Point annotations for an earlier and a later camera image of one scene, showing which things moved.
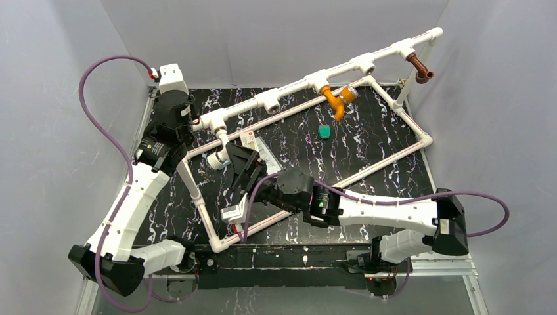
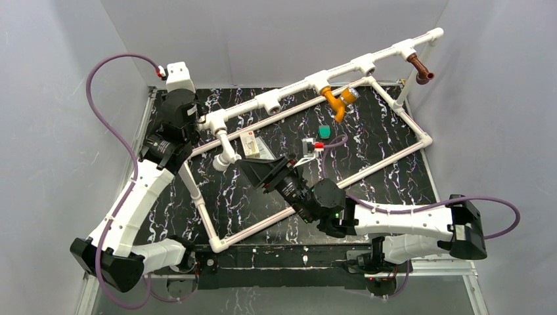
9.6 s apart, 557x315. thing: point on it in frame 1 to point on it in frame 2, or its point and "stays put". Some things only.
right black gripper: x=246 y=165 to x=270 y=172
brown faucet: x=423 y=75 stays put
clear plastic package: x=272 y=165 stays put
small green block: x=324 y=131 stays put
